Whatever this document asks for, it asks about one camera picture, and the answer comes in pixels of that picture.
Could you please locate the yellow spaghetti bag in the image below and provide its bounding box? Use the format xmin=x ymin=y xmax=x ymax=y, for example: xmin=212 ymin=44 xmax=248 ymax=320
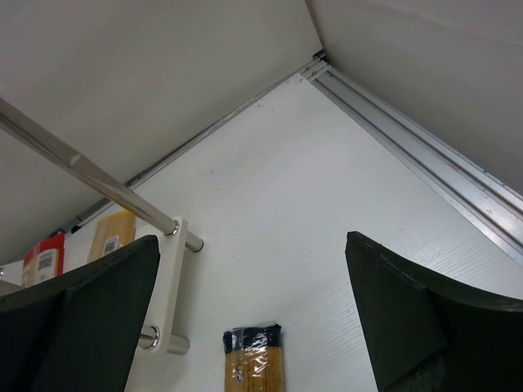
xmin=87 ymin=210 xmax=136 ymax=263

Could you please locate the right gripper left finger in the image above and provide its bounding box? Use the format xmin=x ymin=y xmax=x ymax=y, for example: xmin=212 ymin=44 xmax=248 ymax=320
xmin=1 ymin=235 xmax=160 ymax=391

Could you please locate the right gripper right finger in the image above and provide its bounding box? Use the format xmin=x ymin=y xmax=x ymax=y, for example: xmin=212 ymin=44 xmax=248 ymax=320
xmin=346 ymin=231 xmax=522 ymax=391

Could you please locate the aluminium rail right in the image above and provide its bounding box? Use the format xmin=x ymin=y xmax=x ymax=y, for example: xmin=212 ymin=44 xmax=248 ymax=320
xmin=302 ymin=51 xmax=522 ymax=264

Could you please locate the black-ended spaghetti bag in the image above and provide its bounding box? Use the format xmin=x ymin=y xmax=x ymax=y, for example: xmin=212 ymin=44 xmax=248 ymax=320
xmin=222 ymin=323 xmax=284 ymax=392

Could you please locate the red spaghetti bag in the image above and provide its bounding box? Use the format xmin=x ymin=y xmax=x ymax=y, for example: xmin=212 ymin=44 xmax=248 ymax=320
xmin=22 ymin=233 xmax=65 ymax=287

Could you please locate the white two-tier shelf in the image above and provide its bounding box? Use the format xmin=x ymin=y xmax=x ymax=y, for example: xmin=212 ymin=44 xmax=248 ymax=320
xmin=1 ymin=100 xmax=203 ymax=355

